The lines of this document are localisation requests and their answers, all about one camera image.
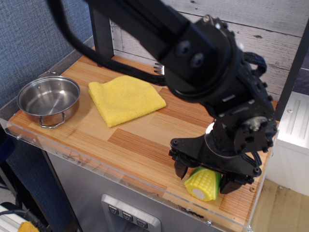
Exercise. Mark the white cabinet at right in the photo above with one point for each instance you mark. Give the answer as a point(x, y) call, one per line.
point(288, 165)

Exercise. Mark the stainless steel pot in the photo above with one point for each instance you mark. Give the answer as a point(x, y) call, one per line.
point(49, 101)

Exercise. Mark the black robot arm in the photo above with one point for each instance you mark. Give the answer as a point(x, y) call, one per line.
point(204, 64)

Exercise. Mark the clear acrylic table guard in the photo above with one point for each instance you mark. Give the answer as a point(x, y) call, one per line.
point(131, 163)

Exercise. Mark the blue handled metal spork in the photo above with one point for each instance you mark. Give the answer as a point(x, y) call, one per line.
point(159, 69)

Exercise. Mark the black vertical post left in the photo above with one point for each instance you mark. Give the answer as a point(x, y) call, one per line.
point(102, 33)

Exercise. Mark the yellow object bottom left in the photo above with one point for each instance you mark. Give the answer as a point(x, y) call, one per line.
point(27, 227)

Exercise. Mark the yellow folded cloth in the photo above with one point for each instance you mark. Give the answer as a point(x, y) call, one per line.
point(124, 98)

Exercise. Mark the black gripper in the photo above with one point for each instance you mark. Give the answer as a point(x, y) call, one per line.
point(215, 151)

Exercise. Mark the silver button control panel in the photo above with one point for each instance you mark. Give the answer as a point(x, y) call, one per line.
point(122, 217)

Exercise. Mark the green and yellow toy corn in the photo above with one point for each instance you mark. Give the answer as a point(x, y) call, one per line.
point(203, 184)

